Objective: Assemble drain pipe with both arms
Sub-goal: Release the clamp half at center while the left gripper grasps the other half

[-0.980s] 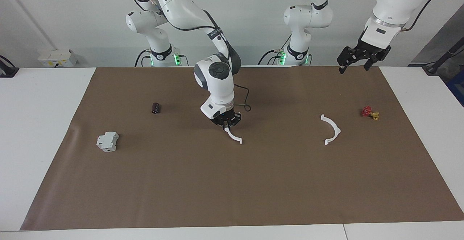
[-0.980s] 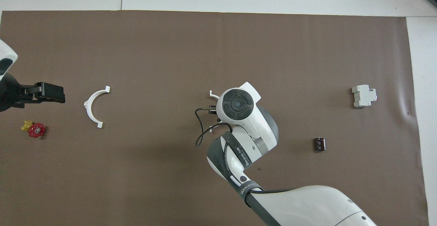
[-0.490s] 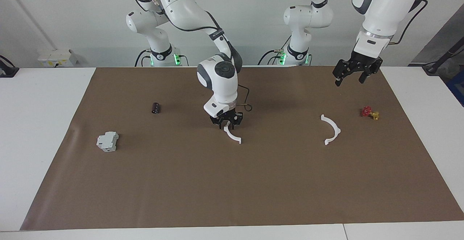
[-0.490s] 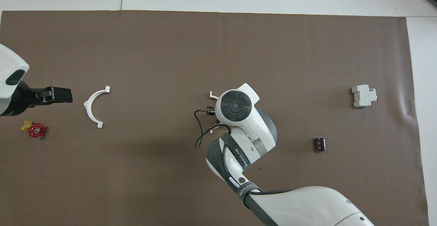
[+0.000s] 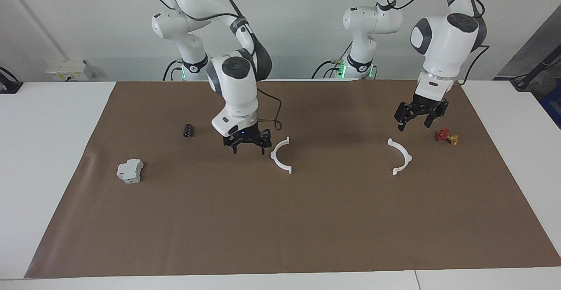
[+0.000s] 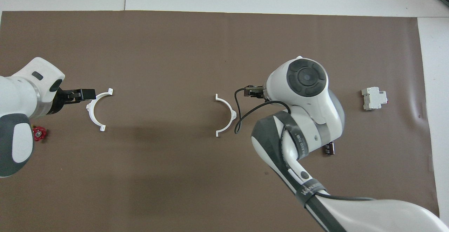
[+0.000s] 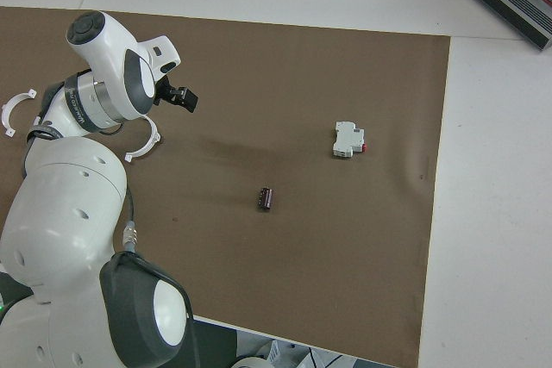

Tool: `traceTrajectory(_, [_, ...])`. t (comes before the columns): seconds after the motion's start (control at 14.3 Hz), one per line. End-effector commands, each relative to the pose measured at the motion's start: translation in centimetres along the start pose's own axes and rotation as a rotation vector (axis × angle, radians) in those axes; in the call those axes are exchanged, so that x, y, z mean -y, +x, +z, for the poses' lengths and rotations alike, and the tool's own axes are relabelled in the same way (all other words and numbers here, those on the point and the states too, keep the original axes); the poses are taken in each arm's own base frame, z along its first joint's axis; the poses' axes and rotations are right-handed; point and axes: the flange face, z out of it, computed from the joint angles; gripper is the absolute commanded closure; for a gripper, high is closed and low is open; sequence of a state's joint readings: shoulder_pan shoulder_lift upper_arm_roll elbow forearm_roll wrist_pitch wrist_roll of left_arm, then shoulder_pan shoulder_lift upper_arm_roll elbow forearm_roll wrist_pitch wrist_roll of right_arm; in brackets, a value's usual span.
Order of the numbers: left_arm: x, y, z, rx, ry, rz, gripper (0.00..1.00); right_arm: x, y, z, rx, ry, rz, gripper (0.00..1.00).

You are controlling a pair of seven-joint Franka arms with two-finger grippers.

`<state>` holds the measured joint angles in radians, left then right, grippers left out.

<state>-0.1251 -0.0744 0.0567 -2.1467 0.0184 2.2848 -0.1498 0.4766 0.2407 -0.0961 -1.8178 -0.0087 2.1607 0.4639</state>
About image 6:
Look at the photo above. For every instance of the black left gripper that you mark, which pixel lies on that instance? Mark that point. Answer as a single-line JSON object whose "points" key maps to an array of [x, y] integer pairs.
{"points": [[59, 100]]}

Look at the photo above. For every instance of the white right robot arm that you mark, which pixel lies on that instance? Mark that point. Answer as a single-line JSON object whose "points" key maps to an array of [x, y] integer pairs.
{"points": [[305, 77]]}

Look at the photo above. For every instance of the brown table mat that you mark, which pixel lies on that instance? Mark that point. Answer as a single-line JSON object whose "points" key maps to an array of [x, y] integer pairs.
{"points": [[175, 176]]}

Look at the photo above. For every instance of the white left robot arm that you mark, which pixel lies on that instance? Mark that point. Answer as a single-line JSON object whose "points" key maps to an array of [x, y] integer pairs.
{"points": [[21, 95]]}

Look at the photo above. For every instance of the black cylindrical capacitor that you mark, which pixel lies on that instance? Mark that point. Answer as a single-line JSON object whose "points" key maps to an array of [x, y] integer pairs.
{"points": [[329, 150]]}

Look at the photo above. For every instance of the white circuit breaker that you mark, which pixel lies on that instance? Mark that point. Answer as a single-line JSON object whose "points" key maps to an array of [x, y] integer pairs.
{"points": [[373, 99]]}

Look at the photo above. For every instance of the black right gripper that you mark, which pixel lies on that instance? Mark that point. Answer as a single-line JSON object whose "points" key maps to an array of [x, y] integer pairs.
{"points": [[263, 93]]}

